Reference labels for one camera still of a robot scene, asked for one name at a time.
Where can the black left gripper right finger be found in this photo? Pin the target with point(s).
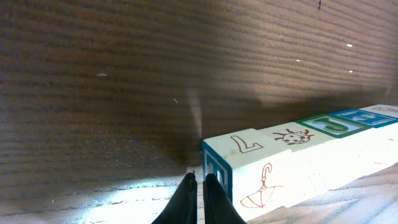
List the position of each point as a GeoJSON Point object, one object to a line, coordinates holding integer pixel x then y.
{"type": "Point", "coordinates": [218, 207]}

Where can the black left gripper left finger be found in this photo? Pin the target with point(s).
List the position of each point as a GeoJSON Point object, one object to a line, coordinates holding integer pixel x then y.
{"type": "Point", "coordinates": [182, 206]}

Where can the wooden block red side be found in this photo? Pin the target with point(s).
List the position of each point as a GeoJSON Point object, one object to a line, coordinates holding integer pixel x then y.
{"type": "Point", "coordinates": [375, 148]}

